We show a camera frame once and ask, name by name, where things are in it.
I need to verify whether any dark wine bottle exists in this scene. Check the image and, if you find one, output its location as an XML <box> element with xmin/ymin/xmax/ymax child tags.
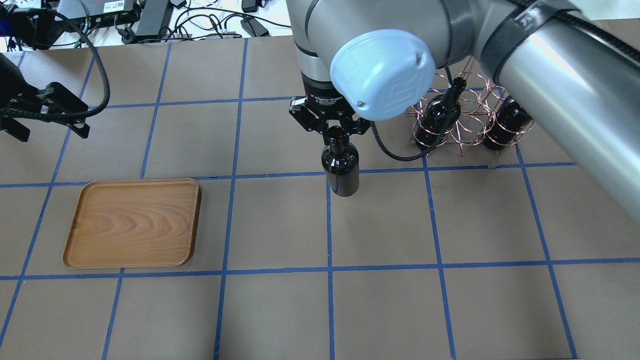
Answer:
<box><xmin>321</xmin><ymin>125</ymin><xmax>360</xmax><ymax>198</ymax></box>
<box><xmin>482</xmin><ymin>95</ymin><xmax>534</xmax><ymax>152</ymax></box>
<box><xmin>414</xmin><ymin>77</ymin><xmax>467</xmax><ymax>151</ymax></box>

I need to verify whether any dark wine bottle in basket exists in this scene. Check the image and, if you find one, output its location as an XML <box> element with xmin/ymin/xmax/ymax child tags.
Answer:
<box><xmin>414</xmin><ymin>77</ymin><xmax>467</xmax><ymax>151</ymax></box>

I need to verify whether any wooden tray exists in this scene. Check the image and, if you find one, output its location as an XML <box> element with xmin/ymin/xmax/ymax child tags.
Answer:
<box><xmin>62</xmin><ymin>178</ymin><xmax>202</xmax><ymax>269</ymax></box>

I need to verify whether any black power brick on desk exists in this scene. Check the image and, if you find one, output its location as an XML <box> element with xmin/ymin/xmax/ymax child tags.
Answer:
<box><xmin>240</xmin><ymin>17</ymin><xmax>270</xmax><ymax>37</ymax></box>

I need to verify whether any black power adapter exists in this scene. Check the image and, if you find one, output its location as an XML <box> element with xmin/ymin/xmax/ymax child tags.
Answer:
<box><xmin>134</xmin><ymin>0</ymin><xmax>173</xmax><ymax>43</ymax></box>

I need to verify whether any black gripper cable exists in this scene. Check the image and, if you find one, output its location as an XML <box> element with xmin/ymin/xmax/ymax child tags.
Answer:
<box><xmin>0</xmin><ymin>7</ymin><xmax>111</xmax><ymax>121</ymax></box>

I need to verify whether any copper wire bottle basket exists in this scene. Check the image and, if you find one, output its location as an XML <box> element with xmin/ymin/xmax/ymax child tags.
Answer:
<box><xmin>409</xmin><ymin>71</ymin><xmax>532</xmax><ymax>155</ymax></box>

